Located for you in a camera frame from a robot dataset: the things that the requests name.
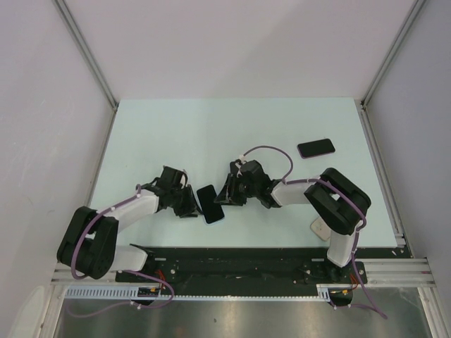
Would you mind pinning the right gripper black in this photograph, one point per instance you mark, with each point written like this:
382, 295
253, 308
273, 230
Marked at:
228, 194

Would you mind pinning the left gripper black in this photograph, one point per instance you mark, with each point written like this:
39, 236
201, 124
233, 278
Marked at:
191, 208

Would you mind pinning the teal cased black phone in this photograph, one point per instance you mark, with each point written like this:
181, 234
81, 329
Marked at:
212, 211

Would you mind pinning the pink phone black screen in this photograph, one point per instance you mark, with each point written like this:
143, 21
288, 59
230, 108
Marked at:
316, 148

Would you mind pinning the beige phone case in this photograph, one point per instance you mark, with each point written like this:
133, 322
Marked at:
320, 229

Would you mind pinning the light blue phone case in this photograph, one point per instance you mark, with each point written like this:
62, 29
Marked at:
215, 222

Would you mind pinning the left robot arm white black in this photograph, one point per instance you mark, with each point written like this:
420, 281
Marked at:
89, 246

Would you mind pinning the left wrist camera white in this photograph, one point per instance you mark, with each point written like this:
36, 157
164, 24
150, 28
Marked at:
184, 179

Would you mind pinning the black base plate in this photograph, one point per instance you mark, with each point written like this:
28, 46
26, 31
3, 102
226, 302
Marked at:
243, 271

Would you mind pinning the left aluminium frame post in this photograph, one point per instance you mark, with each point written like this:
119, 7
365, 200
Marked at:
85, 51

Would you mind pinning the aluminium frame post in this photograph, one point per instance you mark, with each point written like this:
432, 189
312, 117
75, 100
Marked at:
85, 51
394, 49

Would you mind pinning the aluminium front rail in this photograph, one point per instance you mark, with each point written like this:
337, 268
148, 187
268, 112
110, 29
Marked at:
398, 273

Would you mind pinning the right aluminium frame post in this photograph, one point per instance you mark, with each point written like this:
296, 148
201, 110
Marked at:
394, 49

